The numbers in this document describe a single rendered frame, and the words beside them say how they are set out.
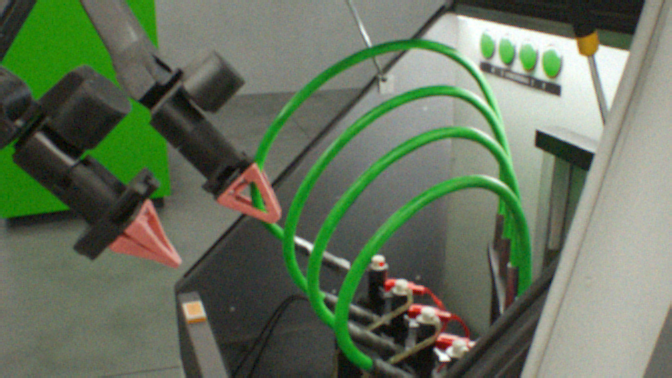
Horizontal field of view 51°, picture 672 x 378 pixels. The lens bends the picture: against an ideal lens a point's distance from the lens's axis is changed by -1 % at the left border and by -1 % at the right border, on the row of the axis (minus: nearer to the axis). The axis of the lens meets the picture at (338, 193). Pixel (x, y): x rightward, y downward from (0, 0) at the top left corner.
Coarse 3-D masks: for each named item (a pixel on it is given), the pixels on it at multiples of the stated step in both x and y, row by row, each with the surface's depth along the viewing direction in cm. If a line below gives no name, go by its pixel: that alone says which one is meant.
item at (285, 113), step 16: (368, 48) 90; (384, 48) 91; (400, 48) 91; (416, 48) 92; (432, 48) 93; (448, 48) 94; (336, 64) 90; (352, 64) 90; (464, 64) 95; (320, 80) 89; (480, 80) 97; (304, 96) 89; (288, 112) 89; (496, 112) 99; (272, 128) 89; (256, 160) 90; (256, 192) 91; (256, 208) 92; (272, 224) 94
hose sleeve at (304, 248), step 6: (294, 240) 95; (300, 240) 96; (294, 246) 95; (300, 246) 96; (306, 246) 96; (300, 252) 96; (306, 252) 96; (324, 252) 98; (324, 258) 98; (330, 258) 98; (336, 258) 99; (324, 264) 98; (330, 264) 98; (336, 264) 99
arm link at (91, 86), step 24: (72, 72) 69; (96, 72) 72; (48, 96) 69; (72, 96) 69; (96, 96) 68; (120, 96) 73; (0, 120) 68; (24, 120) 70; (72, 120) 69; (96, 120) 70; (120, 120) 72; (0, 144) 69; (96, 144) 72
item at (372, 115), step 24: (408, 96) 85; (432, 96) 86; (456, 96) 87; (360, 120) 84; (336, 144) 84; (504, 144) 92; (312, 168) 84; (288, 216) 85; (504, 216) 97; (288, 240) 86; (504, 240) 97; (288, 264) 87; (504, 264) 98; (360, 312) 93
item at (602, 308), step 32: (640, 32) 60; (640, 64) 60; (640, 96) 59; (608, 128) 62; (640, 128) 59; (608, 160) 62; (640, 160) 58; (608, 192) 61; (640, 192) 58; (576, 224) 64; (608, 224) 61; (640, 224) 57; (576, 256) 65; (608, 256) 60; (640, 256) 57; (576, 288) 63; (608, 288) 60; (640, 288) 57; (544, 320) 67; (576, 320) 63; (608, 320) 59; (640, 320) 56; (544, 352) 67; (576, 352) 62; (608, 352) 59; (640, 352) 56
